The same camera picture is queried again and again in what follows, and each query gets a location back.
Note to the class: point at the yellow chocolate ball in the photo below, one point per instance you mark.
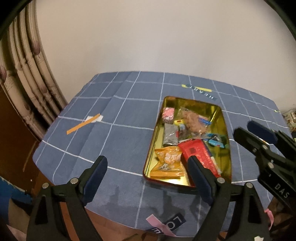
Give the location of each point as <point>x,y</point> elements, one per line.
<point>182,129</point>

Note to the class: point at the blue grid tablecloth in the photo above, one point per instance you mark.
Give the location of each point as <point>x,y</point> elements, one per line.
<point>114,115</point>

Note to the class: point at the grey foil snack bar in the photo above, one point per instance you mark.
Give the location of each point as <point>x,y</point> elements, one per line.
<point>170,137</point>

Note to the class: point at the floral ceramic teapot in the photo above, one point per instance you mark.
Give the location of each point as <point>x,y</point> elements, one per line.
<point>289,116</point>

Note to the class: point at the blue candy wrapper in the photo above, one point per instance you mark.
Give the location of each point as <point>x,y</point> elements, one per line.
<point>217,140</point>

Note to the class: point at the gold and red tin box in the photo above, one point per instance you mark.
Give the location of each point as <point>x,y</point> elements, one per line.
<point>218,125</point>

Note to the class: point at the pink ribbon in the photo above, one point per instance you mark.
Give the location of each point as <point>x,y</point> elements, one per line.
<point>270,216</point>

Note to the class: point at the red snack packet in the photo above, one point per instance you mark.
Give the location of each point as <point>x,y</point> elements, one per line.
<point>196,148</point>

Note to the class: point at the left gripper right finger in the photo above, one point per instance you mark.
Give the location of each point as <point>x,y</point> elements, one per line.
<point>203,179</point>

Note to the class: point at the pink patterned snack pack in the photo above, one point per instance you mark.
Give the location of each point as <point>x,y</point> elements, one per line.
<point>168,115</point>

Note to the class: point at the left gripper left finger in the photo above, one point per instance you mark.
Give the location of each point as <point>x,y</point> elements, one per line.
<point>92,178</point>

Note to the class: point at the navy white cracker packet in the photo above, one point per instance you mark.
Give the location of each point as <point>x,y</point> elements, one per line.
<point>213,159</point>

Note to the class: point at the orange snack packet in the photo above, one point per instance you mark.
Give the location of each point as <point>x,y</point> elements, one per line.
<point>169,165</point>

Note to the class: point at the clear bag peanuts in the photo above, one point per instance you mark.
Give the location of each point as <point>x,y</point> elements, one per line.
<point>194,122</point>

